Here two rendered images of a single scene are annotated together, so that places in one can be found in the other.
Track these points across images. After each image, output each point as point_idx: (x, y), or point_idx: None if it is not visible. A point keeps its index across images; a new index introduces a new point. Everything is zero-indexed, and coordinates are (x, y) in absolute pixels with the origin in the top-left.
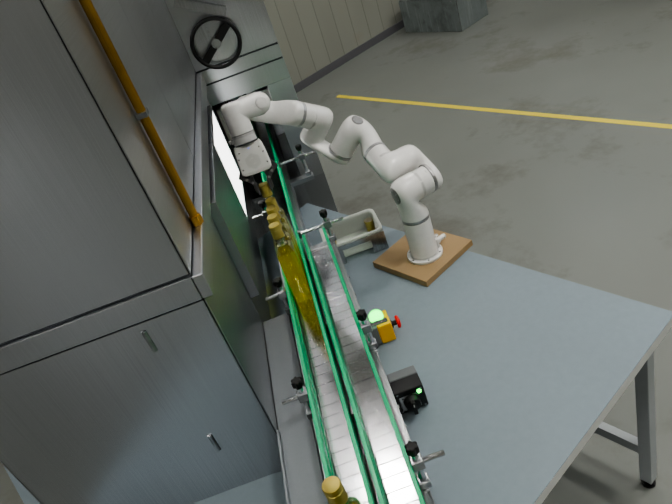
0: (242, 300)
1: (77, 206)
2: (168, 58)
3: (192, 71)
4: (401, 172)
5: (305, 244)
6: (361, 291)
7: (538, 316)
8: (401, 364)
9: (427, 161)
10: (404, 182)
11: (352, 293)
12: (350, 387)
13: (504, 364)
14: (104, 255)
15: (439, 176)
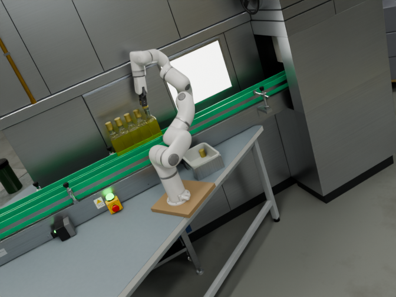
0: (82, 143)
1: None
2: (151, 10)
3: (231, 10)
4: (167, 143)
5: (148, 143)
6: (158, 186)
7: (106, 269)
8: (93, 223)
9: (168, 148)
10: (151, 149)
11: (121, 180)
12: (34, 201)
13: (75, 263)
14: None
15: (163, 161)
